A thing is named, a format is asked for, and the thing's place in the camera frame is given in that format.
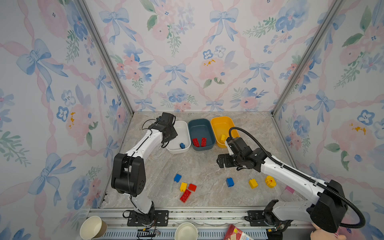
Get brown paper cup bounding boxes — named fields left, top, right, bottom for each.
left=80, top=216, right=108, bottom=240

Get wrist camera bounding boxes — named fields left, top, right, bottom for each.
left=159, top=112, right=176, bottom=126
left=228, top=137, right=253, bottom=157

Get black corrugated cable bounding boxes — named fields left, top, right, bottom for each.
left=228, top=126, right=367, bottom=229

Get dark teal plastic container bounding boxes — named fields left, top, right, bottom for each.
left=188, top=119, right=216, bottom=152

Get yellow plastic container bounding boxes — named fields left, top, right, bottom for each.
left=211, top=116, right=235, bottom=149

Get light blue lego brick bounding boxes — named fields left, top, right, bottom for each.
left=174, top=174, right=182, bottom=183

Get pink block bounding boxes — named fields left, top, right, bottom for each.
left=284, top=186, right=295, bottom=194

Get blue lego brick centre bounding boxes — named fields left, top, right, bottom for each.
left=226, top=178, right=235, bottom=188

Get aluminium corner post left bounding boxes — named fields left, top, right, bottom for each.
left=74, top=0, right=134, bottom=117

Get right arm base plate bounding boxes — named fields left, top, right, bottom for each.
left=244, top=211, right=292, bottom=228

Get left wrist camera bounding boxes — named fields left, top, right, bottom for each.
left=159, top=112, right=176, bottom=126

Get aluminium corner post right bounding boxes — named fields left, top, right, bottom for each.
left=271, top=0, right=345, bottom=117

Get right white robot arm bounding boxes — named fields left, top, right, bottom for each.
left=217, top=148, right=348, bottom=233

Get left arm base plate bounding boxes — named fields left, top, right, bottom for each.
left=123, top=210, right=170, bottom=228

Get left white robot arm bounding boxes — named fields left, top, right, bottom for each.
left=111, top=123, right=178, bottom=215

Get white plastic container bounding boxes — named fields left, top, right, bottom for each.
left=166, top=121, right=191, bottom=155

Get pink plush toy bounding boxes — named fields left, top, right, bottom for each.
left=310, top=229, right=347, bottom=240

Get long red lego brick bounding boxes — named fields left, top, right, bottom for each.
left=180, top=190, right=192, bottom=203

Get small red lego brick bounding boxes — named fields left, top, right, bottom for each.
left=188, top=184, right=197, bottom=192

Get yellow lego duck piece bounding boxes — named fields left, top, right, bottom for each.
left=265, top=176, right=277, bottom=189

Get aluminium front rail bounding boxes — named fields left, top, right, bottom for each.
left=86, top=206, right=326, bottom=232

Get red snack packet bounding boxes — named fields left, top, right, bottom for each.
left=223, top=224, right=253, bottom=240

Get aluminium corner post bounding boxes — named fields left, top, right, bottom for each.
left=271, top=0, right=345, bottom=117
left=74, top=0, right=134, bottom=117

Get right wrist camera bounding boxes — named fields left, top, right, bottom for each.
left=228, top=137, right=253, bottom=157

